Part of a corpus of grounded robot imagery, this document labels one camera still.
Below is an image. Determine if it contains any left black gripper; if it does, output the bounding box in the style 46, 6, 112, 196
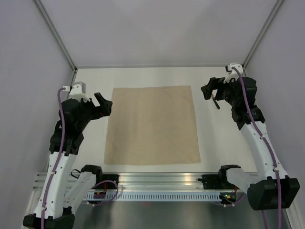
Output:
77, 93, 112, 131

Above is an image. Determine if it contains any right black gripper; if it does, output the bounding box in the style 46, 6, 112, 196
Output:
201, 74, 240, 107

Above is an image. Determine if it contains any gold knife black handle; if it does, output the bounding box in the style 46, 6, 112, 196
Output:
211, 94, 220, 110

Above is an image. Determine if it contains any beige cloth napkin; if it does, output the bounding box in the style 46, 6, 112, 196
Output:
104, 86, 201, 166

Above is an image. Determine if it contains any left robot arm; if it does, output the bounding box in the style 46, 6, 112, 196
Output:
22, 93, 113, 229

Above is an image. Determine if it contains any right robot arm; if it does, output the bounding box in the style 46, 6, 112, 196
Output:
201, 77, 300, 210

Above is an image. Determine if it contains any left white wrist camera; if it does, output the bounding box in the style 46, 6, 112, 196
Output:
63, 82, 89, 102

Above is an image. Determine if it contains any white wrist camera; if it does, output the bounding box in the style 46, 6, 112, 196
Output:
63, 82, 89, 102
224, 62, 244, 83

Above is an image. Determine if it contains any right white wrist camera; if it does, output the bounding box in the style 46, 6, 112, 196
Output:
224, 62, 244, 83

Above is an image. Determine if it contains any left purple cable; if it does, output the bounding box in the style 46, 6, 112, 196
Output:
38, 87, 70, 229

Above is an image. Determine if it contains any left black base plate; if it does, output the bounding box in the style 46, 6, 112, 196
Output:
95, 174, 120, 190

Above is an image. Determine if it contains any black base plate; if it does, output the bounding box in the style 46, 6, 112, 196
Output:
197, 174, 235, 191
95, 174, 120, 190

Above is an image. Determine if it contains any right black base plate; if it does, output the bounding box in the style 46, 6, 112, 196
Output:
197, 174, 235, 191

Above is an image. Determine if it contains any aluminium mounting rail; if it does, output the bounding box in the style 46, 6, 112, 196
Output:
31, 172, 241, 194

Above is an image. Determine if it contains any right aluminium frame post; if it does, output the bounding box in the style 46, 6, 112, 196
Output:
243, 0, 285, 69

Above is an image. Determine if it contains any aluminium frame post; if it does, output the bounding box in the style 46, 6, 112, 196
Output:
32, 0, 77, 73
243, 0, 285, 69

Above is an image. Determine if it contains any white slotted cable duct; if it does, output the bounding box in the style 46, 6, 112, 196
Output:
84, 192, 221, 201

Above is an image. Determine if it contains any left aluminium frame post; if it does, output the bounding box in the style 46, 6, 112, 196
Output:
32, 0, 77, 73

